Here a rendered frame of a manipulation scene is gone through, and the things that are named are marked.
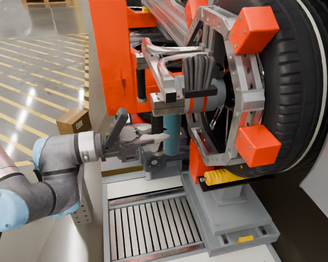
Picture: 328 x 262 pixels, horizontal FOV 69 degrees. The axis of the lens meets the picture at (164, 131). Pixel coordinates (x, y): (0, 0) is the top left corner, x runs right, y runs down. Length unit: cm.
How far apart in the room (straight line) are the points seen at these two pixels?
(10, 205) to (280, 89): 66
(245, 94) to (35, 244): 133
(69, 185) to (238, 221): 85
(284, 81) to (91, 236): 124
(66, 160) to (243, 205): 94
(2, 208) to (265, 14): 71
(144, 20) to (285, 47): 264
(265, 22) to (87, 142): 54
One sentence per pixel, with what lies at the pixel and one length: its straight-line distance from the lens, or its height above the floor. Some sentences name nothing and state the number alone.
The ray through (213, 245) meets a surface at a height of 15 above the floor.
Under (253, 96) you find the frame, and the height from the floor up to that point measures 97.
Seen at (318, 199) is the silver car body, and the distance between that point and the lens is 73.
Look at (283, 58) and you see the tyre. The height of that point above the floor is 106.
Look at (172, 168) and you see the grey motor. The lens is 164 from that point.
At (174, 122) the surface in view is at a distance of 103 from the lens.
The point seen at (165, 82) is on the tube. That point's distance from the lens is 63.
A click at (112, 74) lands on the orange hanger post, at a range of 127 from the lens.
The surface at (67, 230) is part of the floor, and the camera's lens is 157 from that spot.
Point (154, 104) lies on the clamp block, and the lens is 64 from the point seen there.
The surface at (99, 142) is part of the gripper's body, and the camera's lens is 70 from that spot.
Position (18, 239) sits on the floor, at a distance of 165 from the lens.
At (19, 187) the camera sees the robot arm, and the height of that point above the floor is 85.
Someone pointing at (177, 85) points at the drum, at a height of 91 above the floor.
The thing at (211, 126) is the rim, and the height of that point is 63.
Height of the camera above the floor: 127
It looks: 37 degrees down
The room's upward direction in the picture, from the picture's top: straight up
